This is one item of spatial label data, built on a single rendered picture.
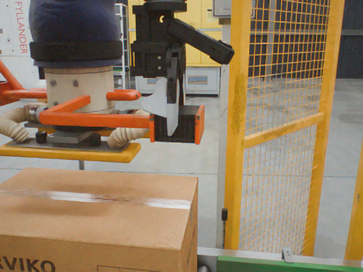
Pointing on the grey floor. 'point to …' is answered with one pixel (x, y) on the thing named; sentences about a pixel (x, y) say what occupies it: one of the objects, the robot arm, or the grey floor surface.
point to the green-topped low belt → (122, 76)
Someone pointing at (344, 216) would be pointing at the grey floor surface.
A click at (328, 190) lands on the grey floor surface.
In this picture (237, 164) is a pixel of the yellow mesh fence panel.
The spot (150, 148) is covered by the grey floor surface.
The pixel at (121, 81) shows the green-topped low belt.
